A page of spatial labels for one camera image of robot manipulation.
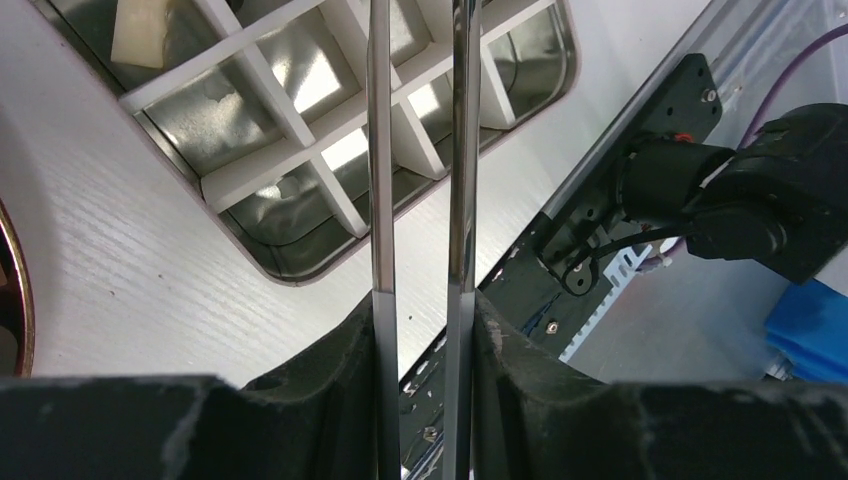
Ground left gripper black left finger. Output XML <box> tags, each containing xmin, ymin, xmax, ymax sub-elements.
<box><xmin>1</xmin><ymin>298</ymin><xmax>376</xmax><ymax>479</ymax></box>

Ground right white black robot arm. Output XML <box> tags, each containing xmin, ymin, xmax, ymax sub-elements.
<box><xmin>535</xmin><ymin>53</ymin><xmax>847</xmax><ymax>295</ymax></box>

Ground pink tin box with dividers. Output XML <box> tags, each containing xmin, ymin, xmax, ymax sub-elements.
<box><xmin>30</xmin><ymin>1</ymin><xmax>579</xmax><ymax>286</ymax></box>

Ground white slotted cable duct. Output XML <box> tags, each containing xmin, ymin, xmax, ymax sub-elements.
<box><xmin>558</xmin><ymin>245</ymin><xmax>654</xmax><ymax>364</ymax></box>

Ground silver serving tongs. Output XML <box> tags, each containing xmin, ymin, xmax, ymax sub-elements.
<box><xmin>365</xmin><ymin>1</ymin><xmax>482</xmax><ymax>479</ymax></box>

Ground red round plate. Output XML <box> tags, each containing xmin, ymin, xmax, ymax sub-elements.
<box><xmin>1</xmin><ymin>204</ymin><xmax>36</xmax><ymax>378</ymax></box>

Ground blue object beyond table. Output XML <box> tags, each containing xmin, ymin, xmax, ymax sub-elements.
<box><xmin>765</xmin><ymin>280</ymin><xmax>847</xmax><ymax>385</ymax></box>

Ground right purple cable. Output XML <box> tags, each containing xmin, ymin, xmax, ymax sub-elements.
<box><xmin>735</xmin><ymin>23</ymin><xmax>848</xmax><ymax>150</ymax></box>

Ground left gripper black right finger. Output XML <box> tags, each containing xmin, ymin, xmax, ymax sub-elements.
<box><xmin>472</xmin><ymin>295</ymin><xmax>847</xmax><ymax>479</ymax></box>

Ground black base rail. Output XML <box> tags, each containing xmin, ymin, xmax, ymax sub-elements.
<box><xmin>401</xmin><ymin>53</ymin><xmax>722</xmax><ymax>478</ymax></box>

